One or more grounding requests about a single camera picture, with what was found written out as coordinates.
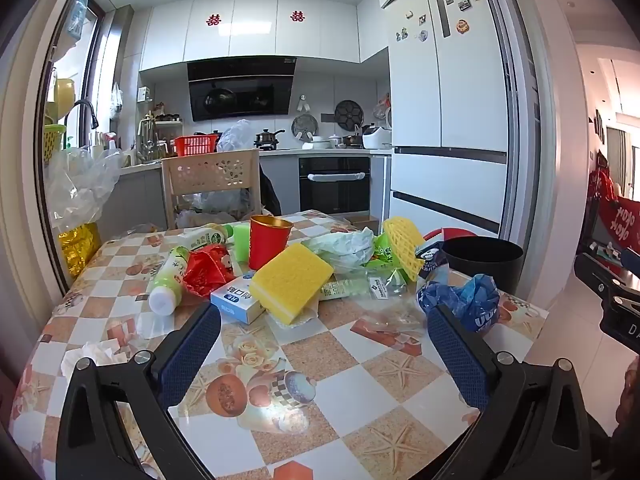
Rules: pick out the black range hood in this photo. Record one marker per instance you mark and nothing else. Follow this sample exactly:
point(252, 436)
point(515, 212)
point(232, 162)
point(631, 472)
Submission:
point(240, 95)

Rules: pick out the yellow foam fruit net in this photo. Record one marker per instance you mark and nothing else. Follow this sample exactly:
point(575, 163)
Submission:
point(402, 245)

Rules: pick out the round steel steamer rack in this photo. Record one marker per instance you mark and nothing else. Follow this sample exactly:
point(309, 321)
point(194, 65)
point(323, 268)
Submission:
point(304, 127)

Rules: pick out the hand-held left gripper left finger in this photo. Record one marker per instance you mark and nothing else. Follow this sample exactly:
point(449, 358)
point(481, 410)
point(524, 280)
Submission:
point(192, 350)

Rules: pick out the grey kitchen counter cabinet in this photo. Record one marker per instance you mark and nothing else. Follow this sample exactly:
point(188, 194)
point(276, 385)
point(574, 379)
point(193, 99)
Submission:
point(285, 180)

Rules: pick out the red paper cup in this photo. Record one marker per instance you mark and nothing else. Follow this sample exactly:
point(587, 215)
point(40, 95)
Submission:
point(267, 245)

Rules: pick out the beige plastic basket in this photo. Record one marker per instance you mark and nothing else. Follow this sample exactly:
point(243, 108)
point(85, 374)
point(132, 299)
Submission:
point(210, 170)

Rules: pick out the green-capped drink bottle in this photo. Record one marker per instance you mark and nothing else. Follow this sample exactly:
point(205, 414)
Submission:
point(200, 237)

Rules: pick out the blue plastic bag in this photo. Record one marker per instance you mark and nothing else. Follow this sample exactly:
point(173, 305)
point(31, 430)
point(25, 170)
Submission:
point(470, 300)

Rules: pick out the black built-in oven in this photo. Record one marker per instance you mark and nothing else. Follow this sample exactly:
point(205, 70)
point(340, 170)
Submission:
point(332, 195)

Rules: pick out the yellow plastic container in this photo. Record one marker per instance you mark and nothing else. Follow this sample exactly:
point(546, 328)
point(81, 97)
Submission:
point(64, 95)

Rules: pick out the yellow sponge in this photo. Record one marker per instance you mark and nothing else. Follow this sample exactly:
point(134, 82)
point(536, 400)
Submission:
point(290, 280)

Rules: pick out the red plastic wrapper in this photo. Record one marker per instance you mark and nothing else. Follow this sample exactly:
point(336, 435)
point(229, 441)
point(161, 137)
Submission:
point(205, 272)

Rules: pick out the dark printed snack packet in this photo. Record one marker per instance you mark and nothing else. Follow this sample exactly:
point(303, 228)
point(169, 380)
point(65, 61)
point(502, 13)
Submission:
point(430, 257)

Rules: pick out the small blue white box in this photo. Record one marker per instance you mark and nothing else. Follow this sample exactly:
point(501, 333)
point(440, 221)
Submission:
point(235, 300)

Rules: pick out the person's right hand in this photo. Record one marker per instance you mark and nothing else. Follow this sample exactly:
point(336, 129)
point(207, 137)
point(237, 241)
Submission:
point(629, 400)

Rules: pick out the red printed banner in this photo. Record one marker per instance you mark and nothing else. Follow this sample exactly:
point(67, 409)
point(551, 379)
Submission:
point(625, 220)

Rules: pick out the steel cooking pot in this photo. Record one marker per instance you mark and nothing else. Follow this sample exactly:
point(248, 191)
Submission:
point(267, 138)

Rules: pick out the gold foil bag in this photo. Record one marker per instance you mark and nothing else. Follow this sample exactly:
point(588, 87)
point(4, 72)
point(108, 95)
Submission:
point(80, 250)

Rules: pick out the green plastic basket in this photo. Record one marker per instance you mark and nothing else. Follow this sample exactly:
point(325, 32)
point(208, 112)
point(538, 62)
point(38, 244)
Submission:
point(52, 142)

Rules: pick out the crumpled white plastic bags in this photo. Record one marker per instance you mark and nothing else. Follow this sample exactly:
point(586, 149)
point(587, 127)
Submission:
point(210, 210)

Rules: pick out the green white printed packet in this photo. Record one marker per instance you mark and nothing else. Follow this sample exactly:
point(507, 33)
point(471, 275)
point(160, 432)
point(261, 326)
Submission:
point(345, 290)

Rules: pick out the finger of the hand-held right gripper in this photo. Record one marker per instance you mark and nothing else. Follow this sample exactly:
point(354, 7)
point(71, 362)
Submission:
point(592, 272)

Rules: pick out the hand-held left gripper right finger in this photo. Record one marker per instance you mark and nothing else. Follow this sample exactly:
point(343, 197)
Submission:
point(457, 355)

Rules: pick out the green sponge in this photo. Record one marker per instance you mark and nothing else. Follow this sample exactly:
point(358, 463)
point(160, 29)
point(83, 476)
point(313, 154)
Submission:
point(241, 242)

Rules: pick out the white rice cooker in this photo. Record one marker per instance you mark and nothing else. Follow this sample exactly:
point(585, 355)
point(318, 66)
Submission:
point(376, 139)

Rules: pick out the red plastic basket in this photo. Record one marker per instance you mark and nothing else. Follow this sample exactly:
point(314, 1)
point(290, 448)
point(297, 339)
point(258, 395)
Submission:
point(195, 146)

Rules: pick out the white wall cabinets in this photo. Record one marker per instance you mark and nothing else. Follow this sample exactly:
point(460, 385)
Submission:
point(250, 30)

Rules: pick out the black kitchen faucet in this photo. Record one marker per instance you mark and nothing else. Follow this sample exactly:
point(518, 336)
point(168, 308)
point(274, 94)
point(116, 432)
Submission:
point(93, 117)

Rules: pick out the red paper-cut sticker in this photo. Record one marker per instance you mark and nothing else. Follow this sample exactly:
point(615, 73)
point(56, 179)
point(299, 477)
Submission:
point(213, 20)
point(298, 16)

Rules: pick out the cardboard box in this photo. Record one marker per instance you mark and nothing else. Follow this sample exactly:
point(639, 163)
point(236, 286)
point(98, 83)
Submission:
point(362, 220)

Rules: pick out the translucent plastic bag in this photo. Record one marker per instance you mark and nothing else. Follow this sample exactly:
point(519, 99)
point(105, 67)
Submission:
point(237, 135)

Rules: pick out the bright green snack packet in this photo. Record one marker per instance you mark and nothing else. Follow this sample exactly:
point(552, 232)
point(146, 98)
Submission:
point(382, 252)

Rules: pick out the pale green lotion bottle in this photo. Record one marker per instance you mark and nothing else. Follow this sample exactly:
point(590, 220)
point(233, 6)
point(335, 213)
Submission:
point(167, 285)

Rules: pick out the black trash bin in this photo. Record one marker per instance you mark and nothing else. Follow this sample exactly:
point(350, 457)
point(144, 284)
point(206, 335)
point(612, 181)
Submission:
point(480, 265)

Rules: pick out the group of fridge magnets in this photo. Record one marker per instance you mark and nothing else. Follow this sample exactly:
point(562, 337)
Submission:
point(461, 25)

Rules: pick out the clear plastic wrapper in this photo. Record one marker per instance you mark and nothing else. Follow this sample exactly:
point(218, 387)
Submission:
point(390, 310)

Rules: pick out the large clear plastic bag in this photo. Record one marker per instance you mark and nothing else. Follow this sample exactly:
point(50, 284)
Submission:
point(80, 185)

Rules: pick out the crumpled white tissue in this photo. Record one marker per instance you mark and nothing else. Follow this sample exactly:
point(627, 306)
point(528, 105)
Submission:
point(92, 352)

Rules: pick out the pale green plastic bag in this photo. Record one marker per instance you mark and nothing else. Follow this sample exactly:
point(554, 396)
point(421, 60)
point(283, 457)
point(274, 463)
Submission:
point(345, 245)

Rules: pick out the round black baking pan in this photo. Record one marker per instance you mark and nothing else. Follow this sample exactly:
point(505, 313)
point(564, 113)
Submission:
point(347, 115)

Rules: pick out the white refrigerator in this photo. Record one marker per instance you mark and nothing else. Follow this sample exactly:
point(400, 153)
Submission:
point(450, 110)

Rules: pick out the black bag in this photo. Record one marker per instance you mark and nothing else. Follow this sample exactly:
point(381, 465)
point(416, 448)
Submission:
point(267, 195)

